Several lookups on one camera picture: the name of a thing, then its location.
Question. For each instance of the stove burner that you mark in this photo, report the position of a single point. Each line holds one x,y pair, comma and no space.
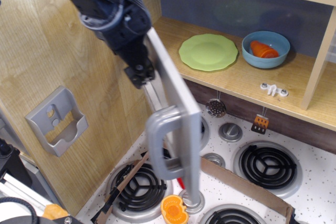
140,200
205,134
231,213
270,166

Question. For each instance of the front right stove burner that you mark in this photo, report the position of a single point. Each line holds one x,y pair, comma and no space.
231,213

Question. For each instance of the back right stove burner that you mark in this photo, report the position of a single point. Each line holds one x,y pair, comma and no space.
270,166

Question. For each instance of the grey wall phone holder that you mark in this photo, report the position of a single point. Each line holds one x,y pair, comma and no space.
52,111

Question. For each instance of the front left stove burner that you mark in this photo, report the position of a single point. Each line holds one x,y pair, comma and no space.
140,200

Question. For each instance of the blue bowl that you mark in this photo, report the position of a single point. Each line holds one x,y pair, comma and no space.
274,40

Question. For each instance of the hanging silver toy strainer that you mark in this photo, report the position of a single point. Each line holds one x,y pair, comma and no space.
215,106

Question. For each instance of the middle silver stove knob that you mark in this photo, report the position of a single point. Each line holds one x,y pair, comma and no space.
215,158

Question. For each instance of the front silver stove knob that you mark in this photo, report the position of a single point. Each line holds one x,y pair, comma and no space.
192,208

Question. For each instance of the red toy strawberry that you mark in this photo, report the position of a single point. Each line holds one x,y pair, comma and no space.
181,183

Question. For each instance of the back silver stove knob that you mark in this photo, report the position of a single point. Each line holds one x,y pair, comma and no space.
230,132

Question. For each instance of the yellow toy food piece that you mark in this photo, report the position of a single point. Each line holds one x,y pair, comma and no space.
54,211

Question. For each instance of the silver stove knob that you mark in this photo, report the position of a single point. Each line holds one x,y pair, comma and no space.
215,158
192,208
230,132

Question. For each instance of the silver microwave door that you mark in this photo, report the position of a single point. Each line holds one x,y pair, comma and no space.
173,131

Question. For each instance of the white door latch clip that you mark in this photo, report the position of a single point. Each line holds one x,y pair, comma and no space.
273,90

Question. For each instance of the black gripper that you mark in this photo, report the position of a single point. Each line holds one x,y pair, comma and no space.
124,32

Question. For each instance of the orange toy fruit half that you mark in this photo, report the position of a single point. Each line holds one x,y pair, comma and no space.
173,210

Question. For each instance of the green plate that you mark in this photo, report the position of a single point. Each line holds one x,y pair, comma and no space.
208,52

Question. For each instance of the brown cardboard barrier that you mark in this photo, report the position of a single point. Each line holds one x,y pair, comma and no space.
227,177

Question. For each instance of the black equipment at left edge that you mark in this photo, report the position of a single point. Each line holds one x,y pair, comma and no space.
12,164

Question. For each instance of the hanging orange toy spatula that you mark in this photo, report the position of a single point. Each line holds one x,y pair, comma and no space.
260,123

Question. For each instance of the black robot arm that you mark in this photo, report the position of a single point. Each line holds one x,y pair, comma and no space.
100,9

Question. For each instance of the back left stove burner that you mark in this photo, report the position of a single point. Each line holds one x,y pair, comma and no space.
205,134

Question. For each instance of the orange toy carrot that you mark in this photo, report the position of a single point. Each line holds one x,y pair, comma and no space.
262,50

